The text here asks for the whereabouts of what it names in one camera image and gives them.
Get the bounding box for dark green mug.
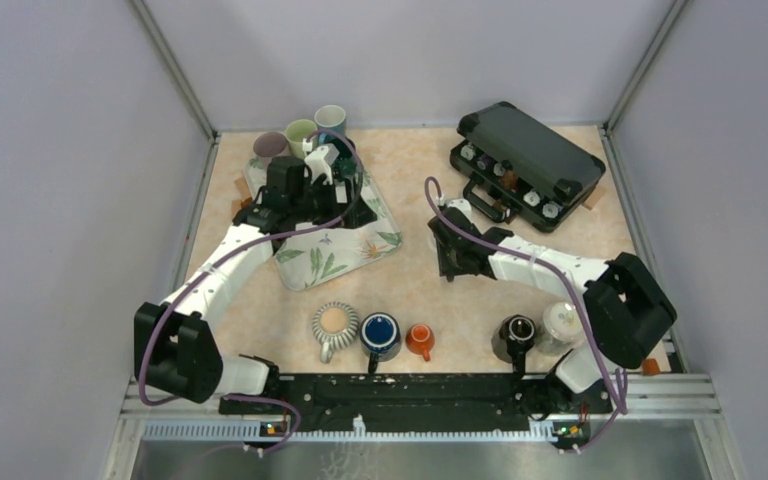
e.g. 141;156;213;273
328;136;361;194

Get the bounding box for small brown cylinder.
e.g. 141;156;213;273
641;358;662;376

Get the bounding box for striped grey white mug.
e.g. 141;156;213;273
311;301;360;364

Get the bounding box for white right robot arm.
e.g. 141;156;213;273
428;207;677;412

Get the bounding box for clear floral glass jar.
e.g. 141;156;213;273
535;302;585;356

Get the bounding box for black mug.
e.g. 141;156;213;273
491;314;537;378

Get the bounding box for lilac purple mug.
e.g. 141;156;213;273
253;131;290;170

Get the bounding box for wooden block behind case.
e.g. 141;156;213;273
582;185;607;210

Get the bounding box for black poker chip case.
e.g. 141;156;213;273
450;101;606;233

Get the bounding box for light blue mug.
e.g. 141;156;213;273
314;105;347;135

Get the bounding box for white floral tray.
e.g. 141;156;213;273
233;129;402;291

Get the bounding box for light green mug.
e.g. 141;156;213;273
284;119;318;160

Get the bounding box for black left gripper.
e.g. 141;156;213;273
289;174;376;229

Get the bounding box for navy blue mug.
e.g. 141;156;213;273
359;312;402;375

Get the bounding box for small orange mug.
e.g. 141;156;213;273
405;324;435;362

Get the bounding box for white ribbed mug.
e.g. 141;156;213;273
427;230;437;253

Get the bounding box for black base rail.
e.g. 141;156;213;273
218;373;613;433

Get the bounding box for wooden blocks beside tray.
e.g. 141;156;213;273
231;177;253;218

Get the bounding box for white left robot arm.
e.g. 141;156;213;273
134;156;374;414

